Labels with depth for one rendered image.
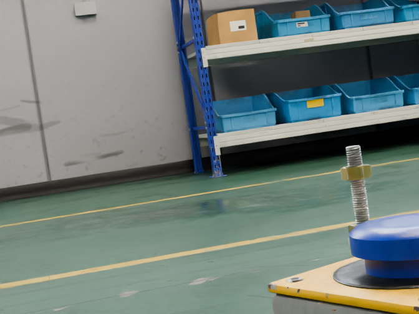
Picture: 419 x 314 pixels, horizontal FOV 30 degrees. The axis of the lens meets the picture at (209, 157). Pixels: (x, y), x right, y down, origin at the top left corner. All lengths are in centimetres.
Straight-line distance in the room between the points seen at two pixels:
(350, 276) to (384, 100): 488
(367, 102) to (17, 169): 233
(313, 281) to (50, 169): 511
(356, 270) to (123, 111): 514
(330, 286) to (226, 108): 503
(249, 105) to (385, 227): 507
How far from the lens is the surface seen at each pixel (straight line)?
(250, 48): 481
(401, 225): 26
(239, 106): 530
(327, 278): 26
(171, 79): 545
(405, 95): 534
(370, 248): 25
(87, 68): 539
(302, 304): 26
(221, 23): 485
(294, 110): 489
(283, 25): 494
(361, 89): 559
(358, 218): 52
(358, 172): 51
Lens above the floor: 37
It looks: 3 degrees down
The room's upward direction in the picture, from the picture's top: 8 degrees counter-clockwise
